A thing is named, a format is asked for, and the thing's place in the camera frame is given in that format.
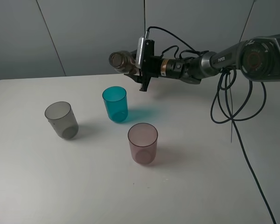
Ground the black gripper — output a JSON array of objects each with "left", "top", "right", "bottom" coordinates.
[{"left": 124, "top": 50, "right": 185, "bottom": 83}]

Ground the smoky transparent water bottle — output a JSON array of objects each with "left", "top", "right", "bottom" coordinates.
[{"left": 109, "top": 50, "right": 138, "bottom": 74}]

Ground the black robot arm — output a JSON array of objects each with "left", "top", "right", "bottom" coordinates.
[{"left": 124, "top": 34, "right": 280, "bottom": 91}]

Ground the teal transparent plastic cup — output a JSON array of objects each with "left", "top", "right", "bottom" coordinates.
[{"left": 102, "top": 86, "right": 128, "bottom": 123}]

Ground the pink transparent plastic cup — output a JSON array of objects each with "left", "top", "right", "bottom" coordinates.
[{"left": 127, "top": 123, "right": 158, "bottom": 165}]

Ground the grey transparent plastic cup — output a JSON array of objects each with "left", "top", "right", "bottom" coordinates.
[{"left": 44, "top": 101, "right": 79, "bottom": 140}]

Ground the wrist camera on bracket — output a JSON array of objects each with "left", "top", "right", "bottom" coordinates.
[{"left": 136, "top": 37, "right": 154, "bottom": 92}]

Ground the black cable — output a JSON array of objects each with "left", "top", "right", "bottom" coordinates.
[{"left": 145, "top": 26, "right": 277, "bottom": 224}]

